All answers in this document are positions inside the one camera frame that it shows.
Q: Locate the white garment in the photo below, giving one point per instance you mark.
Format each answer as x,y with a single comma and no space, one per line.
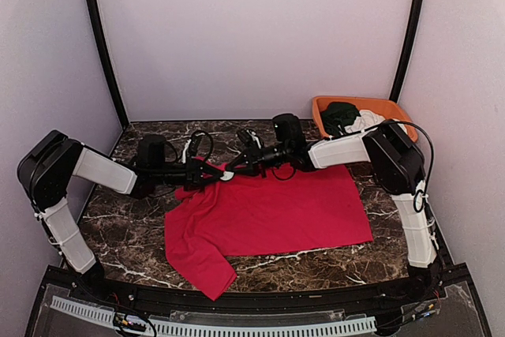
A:
364,120

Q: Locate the dark green garment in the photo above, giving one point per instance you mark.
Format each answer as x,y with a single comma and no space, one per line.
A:
337,117

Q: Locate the right black frame post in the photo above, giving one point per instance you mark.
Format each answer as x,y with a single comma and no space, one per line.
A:
406,51

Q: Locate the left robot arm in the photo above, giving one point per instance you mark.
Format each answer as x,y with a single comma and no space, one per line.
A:
46,171

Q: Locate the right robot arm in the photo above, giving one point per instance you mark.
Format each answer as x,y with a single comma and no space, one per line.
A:
397,162

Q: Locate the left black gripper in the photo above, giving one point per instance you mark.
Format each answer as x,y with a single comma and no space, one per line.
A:
194,168

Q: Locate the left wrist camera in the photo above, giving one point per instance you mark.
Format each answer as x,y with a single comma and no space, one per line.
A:
192,145

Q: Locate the white slotted cable duct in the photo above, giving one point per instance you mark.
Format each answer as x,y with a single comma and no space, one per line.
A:
186,323

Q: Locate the red t-shirt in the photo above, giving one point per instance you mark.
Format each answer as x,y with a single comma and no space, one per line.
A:
254,216

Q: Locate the orange plastic basin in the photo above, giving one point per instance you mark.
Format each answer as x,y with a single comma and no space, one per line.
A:
383,107

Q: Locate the left black frame post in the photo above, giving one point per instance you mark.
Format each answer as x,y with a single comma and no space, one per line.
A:
106,63

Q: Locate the black front rail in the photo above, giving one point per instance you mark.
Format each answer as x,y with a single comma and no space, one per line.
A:
375,299

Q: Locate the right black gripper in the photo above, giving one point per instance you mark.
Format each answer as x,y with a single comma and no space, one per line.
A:
254,162

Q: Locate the black frame post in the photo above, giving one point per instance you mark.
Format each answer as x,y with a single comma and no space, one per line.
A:
406,51
106,63

